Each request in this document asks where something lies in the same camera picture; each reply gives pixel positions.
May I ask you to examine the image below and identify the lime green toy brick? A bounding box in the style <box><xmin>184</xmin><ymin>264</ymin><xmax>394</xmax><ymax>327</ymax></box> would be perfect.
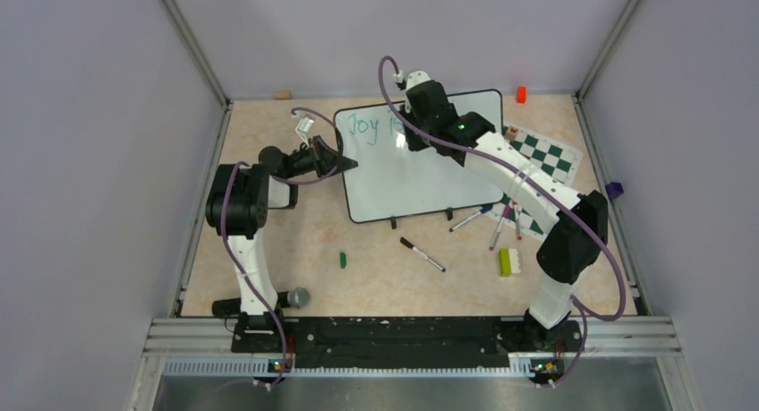
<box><xmin>498</xmin><ymin>248</ymin><xmax>521</xmax><ymax>278</ymax></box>

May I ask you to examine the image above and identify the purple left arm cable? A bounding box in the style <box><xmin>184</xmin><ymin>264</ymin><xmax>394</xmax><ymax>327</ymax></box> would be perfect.
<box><xmin>219</xmin><ymin>106</ymin><xmax>344</xmax><ymax>380</ymax></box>

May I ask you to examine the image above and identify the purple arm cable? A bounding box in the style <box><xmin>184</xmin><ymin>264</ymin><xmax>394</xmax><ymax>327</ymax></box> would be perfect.
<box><xmin>379</xmin><ymin>56</ymin><xmax>628</xmax><ymax>386</ymax></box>
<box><xmin>219</xmin><ymin>106</ymin><xmax>344</xmax><ymax>380</ymax></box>

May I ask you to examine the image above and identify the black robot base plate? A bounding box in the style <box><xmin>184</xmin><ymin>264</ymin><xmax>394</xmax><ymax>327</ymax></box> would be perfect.
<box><xmin>231</xmin><ymin>316</ymin><xmax>581</xmax><ymax>370</ymax></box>

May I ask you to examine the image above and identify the grey black microphone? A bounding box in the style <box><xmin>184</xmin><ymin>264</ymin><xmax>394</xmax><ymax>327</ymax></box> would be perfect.
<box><xmin>211</xmin><ymin>287</ymin><xmax>311</xmax><ymax>318</ymax></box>

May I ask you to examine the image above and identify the small wooden block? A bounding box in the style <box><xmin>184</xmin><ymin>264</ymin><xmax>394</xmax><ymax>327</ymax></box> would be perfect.
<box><xmin>272</xmin><ymin>90</ymin><xmax>292</xmax><ymax>100</ymax></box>

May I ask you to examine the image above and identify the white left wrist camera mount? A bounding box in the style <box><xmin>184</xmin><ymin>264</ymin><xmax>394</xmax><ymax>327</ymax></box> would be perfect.
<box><xmin>295</xmin><ymin>116</ymin><xmax>314</xmax><ymax>143</ymax></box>

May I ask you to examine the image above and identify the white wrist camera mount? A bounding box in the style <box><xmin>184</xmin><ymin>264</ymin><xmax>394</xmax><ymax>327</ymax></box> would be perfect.
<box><xmin>295</xmin><ymin>116</ymin><xmax>314</xmax><ymax>143</ymax></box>
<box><xmin>394</xmin><ymin>70</ymin><xmax>431</xmax><ymax>90</ymax></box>

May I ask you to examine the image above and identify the white whiteboard black frame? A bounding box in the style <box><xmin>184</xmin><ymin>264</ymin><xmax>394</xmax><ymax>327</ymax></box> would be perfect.
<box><xmin>333</xmin><ymin>102</ymin><xmax>502</xmax><ymax>223</ymax></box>

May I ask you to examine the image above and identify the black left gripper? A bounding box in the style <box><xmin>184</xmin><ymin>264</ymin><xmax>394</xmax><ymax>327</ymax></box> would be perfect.
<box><xmin>284</xmin><ymin>136</ymin><xmax>358</xmax><ymax>180</ymax></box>

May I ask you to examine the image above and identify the black capped marker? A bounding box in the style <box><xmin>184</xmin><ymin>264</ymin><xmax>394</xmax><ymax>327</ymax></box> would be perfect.
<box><xmin>399</xmin><ymin>236</ymin><xmax>447</xmax><ymax>272</ymax></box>

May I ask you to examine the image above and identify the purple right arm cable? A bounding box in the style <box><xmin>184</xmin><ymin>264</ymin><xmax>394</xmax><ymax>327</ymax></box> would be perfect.
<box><xmin>379</xmin><ymin>56</ymin><xmax>628</xmax><ymax>386</ymax></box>

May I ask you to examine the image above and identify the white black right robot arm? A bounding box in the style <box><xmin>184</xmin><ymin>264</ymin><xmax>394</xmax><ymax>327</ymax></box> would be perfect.
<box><xmin>394</xmin><ymin>71</ymin><xmax>609</xmax><ymax>350</ymax></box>

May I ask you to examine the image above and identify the wooden chess cube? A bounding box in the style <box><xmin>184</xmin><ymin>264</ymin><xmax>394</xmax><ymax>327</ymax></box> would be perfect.
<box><xmin>504</xmin><ymin>126</ymin><xmax>519</xmax><ymax>141</ymax></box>

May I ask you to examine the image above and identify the green white chess mat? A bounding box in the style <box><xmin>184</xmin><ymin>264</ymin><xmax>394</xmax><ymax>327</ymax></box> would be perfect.
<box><xmin>482</xmin><ymin>121</ymin><xmax>584</xmax><ymax>241</ymax></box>

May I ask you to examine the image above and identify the red capped marker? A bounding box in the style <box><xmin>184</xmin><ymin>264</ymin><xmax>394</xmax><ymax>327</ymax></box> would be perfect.
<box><xmin>512</xmin><ymin>201</ymin><xmax>523</xmax><ymax>241</ymax></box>

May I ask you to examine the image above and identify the orange toy block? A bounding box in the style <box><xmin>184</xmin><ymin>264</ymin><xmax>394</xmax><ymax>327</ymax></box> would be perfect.
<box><xmin>515</xmin><ymin>86</ymin><xmax>528</xmax><ymax>104</ymax></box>

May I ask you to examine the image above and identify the purple toy block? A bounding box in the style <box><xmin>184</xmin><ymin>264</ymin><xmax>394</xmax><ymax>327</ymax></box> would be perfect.
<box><xmin>605</xmin><ymin>181</ymin><xmax>625</xmax><ymax>201</ymax></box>

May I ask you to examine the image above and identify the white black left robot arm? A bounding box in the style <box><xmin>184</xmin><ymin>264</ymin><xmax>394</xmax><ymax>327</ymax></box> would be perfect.
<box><xmin>205</xmin><ymin>133</ymin><xmax>358</xmax><ymax>352</ymax></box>

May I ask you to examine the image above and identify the aluminium frame rail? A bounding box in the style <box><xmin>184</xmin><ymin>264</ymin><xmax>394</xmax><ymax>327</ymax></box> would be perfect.
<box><xmin>143</xmin><ymin>316</ymin><xmax>681</xmax><ymax>383</ymax></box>

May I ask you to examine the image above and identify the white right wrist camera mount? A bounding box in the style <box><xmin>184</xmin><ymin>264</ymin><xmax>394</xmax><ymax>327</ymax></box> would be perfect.
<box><xmin>394</xmin><ymin>70</ymin><xmax>431</xmax><ymax>90</ymax></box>

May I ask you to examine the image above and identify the blue capped marker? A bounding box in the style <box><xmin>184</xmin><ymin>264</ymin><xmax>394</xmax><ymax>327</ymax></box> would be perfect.
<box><xmin>448</xmin><ymin>204</ymin><xmax>493</xmax><ymax>233</ymax></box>

